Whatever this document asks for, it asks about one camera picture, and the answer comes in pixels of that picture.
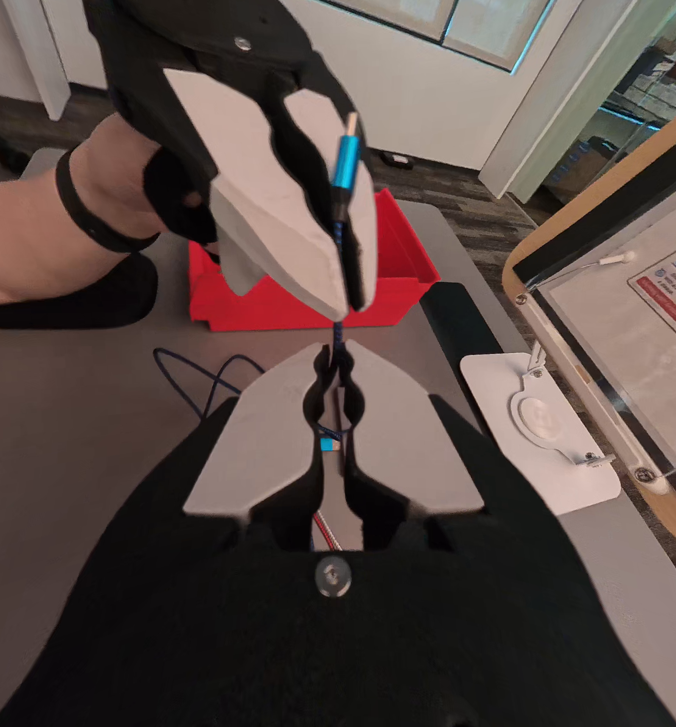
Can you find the wood-edged display board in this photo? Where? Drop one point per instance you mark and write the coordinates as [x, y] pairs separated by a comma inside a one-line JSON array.
[[599, 295]]

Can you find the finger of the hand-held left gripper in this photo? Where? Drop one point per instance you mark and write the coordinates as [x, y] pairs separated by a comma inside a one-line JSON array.
[[312, 113], [247, 170]]

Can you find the window pane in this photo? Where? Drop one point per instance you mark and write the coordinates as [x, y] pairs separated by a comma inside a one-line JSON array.
[[485, 28]]

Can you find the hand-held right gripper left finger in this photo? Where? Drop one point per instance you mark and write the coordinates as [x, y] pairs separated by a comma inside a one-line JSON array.
[[269, 437]]

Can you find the person's left forearm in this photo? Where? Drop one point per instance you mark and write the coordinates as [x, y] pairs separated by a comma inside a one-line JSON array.
[[14, 238]]

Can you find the person's left hand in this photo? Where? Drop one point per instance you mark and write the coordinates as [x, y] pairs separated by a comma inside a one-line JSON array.
[[116, 176]]

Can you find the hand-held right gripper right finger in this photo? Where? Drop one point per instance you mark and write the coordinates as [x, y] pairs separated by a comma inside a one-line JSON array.
[[411, 443]]

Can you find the white mounting plate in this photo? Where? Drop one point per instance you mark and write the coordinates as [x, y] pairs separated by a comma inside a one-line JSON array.
[[497, 386]]

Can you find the red plastic bin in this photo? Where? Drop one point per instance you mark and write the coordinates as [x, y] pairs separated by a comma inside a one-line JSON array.
[[394, 284]]

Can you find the black floor outlet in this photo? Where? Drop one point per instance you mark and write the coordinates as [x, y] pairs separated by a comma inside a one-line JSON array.
[[397, 160]]

